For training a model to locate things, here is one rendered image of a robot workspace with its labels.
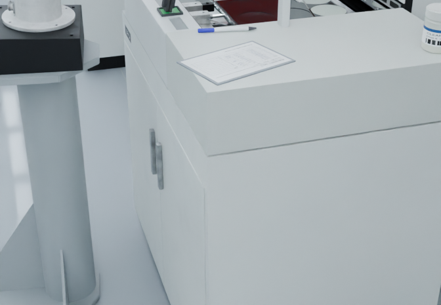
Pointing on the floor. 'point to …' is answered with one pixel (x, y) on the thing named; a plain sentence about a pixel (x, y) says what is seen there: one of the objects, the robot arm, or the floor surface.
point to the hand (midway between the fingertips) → (168, 2)
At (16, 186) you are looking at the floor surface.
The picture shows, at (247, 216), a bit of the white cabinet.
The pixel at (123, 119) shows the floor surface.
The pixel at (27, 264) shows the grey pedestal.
